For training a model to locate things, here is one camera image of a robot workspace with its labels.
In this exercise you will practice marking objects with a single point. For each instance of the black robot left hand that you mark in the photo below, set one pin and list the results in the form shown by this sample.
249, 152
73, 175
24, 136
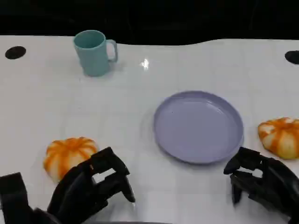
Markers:
77, 186

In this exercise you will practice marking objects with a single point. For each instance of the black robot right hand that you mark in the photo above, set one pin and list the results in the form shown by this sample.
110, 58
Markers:
273, 182

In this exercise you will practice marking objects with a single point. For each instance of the orange and white bread roll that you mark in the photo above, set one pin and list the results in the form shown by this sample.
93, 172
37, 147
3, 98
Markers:
65, 154
282, 137

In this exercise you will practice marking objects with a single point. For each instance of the lilac plate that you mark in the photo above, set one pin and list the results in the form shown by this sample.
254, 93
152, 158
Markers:
198, 128

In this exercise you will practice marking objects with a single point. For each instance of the black table grommet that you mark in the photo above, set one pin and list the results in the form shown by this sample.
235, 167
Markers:
293, 57
15, 52

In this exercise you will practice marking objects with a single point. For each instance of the pale green mug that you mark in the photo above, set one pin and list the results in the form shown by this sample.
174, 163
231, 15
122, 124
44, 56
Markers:
93, 58

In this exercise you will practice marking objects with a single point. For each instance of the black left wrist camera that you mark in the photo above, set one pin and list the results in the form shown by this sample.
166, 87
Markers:
12, 198

